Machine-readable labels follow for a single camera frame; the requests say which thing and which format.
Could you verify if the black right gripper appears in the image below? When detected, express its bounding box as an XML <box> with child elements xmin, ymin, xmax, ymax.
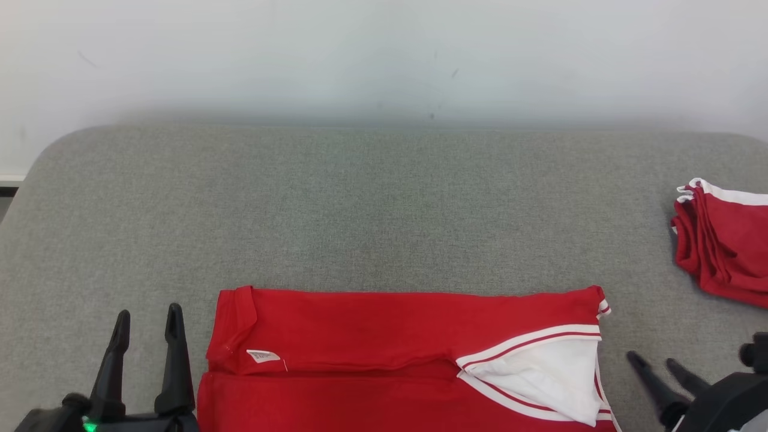
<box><xmin>627</xmin><ymin>351</ymin><xmax>768</xmax><ymax>432</ymax></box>

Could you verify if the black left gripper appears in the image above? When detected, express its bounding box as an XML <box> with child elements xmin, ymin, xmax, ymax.
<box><xmin>90</xmin><ymin>303</ymin><xmax>200</xmax><ymax>432</ymax></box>

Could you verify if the red jerseys stack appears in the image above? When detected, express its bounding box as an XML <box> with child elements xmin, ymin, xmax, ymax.
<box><xmin>671</xmin><ymin>178</ymin><xmax>768</xmax><ymax>310</ymax></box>

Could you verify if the red white basketball jersey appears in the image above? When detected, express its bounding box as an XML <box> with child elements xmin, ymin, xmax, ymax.
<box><xmin>197</xmin><ymin>285</ymin><xmax>622</xmax><ymax>432</ymax></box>

